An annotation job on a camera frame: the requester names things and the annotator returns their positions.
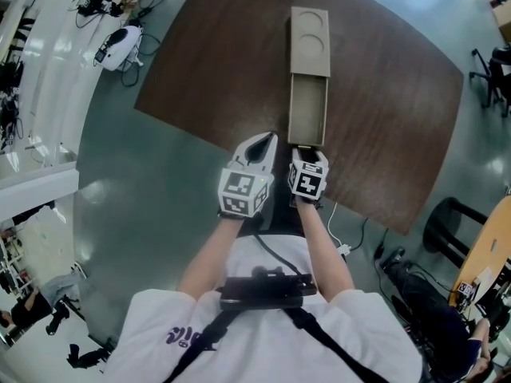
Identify black equipment tangle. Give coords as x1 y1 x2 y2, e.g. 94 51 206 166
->
67 0 125 30

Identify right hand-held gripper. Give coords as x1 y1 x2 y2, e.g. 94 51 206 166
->
287 146 330 204

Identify wooden cabinet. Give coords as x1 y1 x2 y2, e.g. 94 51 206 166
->
489 0 511 43

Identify black harness straps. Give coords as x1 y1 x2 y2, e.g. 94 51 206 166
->
161 307 390 383

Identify person's left forearm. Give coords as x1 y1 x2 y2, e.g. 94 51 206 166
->
176 215 245 294

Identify person's right forearm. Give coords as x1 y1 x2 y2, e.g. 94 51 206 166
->
297 202 357 306

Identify person's black trousers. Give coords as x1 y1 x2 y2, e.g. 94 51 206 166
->
259 161 307 239

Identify white t-shirt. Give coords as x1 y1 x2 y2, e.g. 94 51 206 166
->
104 232 425 383

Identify white rounded robot device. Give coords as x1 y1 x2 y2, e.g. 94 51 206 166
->
94 25 144 71

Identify black office chair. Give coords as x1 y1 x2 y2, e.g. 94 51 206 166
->
469 44 511 118

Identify round wooden table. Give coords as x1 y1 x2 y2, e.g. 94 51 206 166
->
449 195 511 309

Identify white charger with cable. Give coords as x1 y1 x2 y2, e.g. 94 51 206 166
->
327 201 353 255

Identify long white workbench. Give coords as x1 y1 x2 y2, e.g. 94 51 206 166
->
0 0 135 175

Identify black round stool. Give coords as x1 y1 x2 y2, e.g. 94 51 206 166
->
422 196 489 270

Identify black chest cable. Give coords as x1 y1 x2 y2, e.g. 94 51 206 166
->
250 232 303 278

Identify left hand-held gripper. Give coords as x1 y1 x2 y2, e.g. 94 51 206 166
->
216 131 279 219

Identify black floor cable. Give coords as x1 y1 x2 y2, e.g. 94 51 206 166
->
351 216 390 263

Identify black chest-mounted device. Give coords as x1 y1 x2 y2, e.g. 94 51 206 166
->
218 266 319 311

